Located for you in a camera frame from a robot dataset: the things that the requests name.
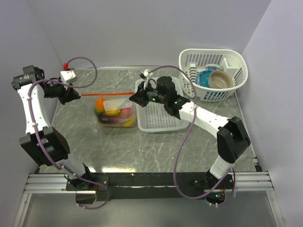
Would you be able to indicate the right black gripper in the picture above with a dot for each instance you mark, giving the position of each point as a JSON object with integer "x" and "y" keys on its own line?
{"x": 140, "y": 96}

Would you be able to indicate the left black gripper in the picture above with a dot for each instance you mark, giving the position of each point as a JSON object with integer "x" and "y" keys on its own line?
{"x": 67, "y": 95}

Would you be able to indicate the clear zip top bag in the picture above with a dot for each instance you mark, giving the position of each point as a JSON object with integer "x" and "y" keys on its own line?
{"x": 112, "y": 109}

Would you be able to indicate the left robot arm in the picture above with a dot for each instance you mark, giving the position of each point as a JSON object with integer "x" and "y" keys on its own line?
{"x": 42, "y": 142}

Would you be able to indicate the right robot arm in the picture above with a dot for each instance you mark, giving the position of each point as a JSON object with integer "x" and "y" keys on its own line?
{"x": 230, "y": 133}

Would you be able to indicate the fake pink peach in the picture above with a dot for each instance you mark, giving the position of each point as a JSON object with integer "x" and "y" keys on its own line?
{"x": 126, "y": 112}

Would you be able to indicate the fake yellow lemon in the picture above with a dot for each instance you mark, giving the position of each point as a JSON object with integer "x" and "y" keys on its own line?
{"x": 130, "y": 121}

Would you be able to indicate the fake green orange mango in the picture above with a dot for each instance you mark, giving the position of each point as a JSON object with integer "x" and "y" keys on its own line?
{"x": 99, "y": 107}

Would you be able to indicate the white rectangular perforated basket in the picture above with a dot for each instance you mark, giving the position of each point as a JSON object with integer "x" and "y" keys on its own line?
{"x": 154, "y": 118}

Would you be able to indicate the blue white patterned plate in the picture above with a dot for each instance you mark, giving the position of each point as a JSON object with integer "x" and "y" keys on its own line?
{"x": 213, "y": 67}

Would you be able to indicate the beige bowl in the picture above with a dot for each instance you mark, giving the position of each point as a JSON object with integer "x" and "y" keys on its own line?
{"x": 220, "y": 80}

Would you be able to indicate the white round dish rack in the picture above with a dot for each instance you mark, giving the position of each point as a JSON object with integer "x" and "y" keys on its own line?
{"x": 193, "y": 61}

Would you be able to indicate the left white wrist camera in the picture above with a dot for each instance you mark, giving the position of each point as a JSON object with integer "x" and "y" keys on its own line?
{"x": 68, "y": 76}

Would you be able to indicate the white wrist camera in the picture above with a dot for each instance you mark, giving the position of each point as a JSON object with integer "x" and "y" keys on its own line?
{"x": 68, "y": 76}
{"x": 145, "y": 74}

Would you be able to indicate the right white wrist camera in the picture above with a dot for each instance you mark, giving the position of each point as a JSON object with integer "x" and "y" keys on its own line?
{"x": 145, "y": 74}

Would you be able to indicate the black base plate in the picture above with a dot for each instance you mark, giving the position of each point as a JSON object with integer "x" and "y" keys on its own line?
{"x": 149, "y": 186}

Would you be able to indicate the aluminium rail frame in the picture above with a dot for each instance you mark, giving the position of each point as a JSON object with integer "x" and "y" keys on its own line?
{"x": 149, "y": 200}

